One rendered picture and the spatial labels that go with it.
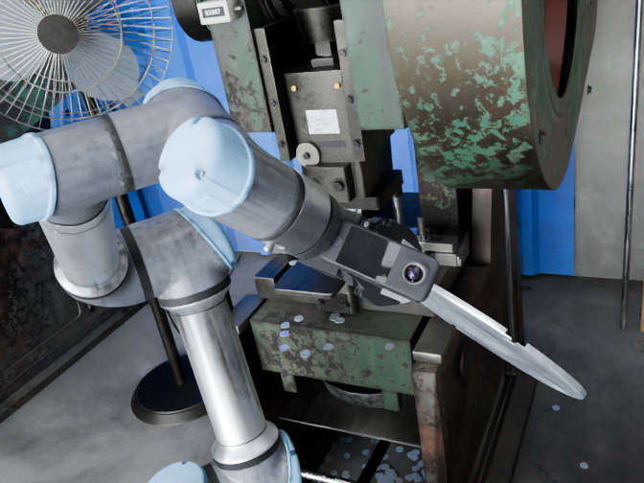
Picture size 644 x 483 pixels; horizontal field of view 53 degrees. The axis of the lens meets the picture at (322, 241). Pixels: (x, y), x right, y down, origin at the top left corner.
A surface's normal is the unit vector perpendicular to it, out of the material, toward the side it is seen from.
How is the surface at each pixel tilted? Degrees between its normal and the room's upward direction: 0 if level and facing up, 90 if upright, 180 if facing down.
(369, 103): 90
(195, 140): 45
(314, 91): 90
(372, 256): 52
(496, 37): 97
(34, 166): 59
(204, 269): 80
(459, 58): 100
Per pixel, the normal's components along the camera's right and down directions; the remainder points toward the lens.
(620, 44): -0.42, 0.47
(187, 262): 0.36, 0.19
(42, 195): 0.43, 0.46
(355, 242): -0.15, -0.18
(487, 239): -0.45, 0.19
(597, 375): -0.17, -0.88
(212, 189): 0.35, 0.65
